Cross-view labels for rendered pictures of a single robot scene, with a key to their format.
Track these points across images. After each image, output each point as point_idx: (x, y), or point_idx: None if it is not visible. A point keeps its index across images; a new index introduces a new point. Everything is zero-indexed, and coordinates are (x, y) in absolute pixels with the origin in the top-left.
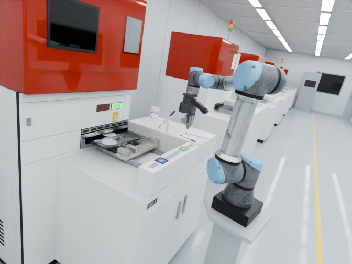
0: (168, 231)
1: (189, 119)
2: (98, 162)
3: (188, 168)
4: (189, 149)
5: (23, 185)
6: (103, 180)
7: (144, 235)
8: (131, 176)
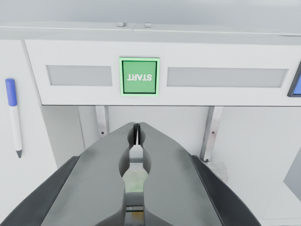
0: (169, 26)
1: (196, 179)
2: (235, 186)
3: (125, 33)
4: (118, 55)
5: (294, 197)
6: (297, 142)
7: (268, 30)
8: (254, 120)
